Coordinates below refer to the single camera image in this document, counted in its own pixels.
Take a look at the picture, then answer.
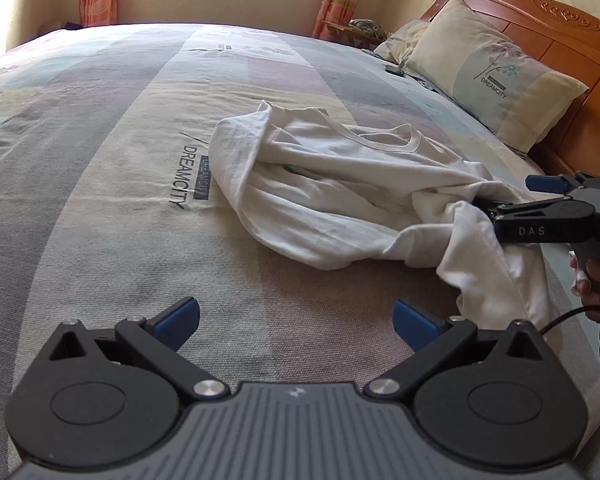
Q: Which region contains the person's right hand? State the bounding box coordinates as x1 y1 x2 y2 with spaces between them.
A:
569 252 600 322

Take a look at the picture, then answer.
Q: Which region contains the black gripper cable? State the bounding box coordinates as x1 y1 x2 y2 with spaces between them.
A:
537 305 600 372

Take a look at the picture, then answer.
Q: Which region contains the large flower print pillow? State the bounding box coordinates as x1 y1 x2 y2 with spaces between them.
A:
402 0 589 154

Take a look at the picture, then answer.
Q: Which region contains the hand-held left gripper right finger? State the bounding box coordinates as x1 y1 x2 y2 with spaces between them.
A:
362 299 553 403

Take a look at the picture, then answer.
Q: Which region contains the wooden headboard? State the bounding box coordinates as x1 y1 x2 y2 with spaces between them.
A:
420 0 600 182

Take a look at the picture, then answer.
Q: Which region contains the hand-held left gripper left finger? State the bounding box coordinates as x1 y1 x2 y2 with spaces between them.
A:
47 296 231 402

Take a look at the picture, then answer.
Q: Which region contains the wooden nightstand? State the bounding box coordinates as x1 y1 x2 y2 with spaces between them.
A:
320 20 388 54

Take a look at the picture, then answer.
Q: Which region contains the small flower print pillow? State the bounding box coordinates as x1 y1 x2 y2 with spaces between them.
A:
372 19 431 67

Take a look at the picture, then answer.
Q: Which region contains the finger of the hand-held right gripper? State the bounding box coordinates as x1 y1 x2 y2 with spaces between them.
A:
525 172 600 196
472 198 512 222

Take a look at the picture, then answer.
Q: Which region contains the white sweatshirt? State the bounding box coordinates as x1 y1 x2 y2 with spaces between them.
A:
209 100 557 335

